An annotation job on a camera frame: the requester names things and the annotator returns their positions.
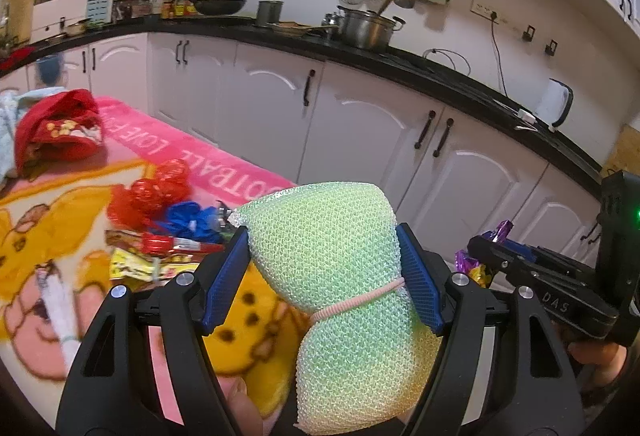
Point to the small steel saucepan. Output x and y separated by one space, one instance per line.
78 27

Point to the white charger plug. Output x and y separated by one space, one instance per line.
525 115

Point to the blue plastic wrapper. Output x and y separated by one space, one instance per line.
190 216

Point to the pink printed blanket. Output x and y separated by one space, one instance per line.
60 216

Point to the red cloth bag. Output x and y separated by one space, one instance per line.
55 116

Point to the white wall outlet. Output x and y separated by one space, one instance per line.
482 9

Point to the small shiny candy wrapper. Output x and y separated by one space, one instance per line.
221 214

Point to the wooden cutting board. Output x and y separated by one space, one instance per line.
20 6

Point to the row of condiment bottles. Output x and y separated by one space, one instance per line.
150 6

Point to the shallow metal plate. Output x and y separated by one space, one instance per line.
295 29

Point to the black wok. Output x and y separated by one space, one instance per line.
220 6

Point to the steel canister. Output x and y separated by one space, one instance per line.
270 14

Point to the pink elastic band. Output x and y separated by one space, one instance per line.
350 302

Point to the white pleated plastic wrapper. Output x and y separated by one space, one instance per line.
60 311

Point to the purple foil candy wrapper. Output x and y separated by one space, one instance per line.
472 268

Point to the light blue utensil holder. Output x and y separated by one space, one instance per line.
98 10

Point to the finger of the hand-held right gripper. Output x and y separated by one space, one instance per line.
560 257
500 256

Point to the light blue cloth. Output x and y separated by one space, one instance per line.
7 126

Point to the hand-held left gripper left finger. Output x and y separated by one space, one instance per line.
227 277

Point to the large steel pot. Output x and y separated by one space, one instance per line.
365 31

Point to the white electric kettle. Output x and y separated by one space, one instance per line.
552 104

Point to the white lower kitchen cabinets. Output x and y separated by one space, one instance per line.
360 131

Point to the yellow snack packet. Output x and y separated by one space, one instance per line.
130 264

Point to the brown board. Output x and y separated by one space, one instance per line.
625 149

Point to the green mesh scrub sponge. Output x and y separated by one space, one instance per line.
325 256

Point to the person's right hand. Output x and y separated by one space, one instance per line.
600 366

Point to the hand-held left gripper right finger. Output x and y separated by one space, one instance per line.
417 277

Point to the blue plastic bucket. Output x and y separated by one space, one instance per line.
50 74

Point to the black wall hook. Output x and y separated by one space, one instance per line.
551 47
528 34

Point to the red snack packet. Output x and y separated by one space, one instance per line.
165 243

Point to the black kitchen countertop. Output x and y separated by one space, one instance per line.
450 81

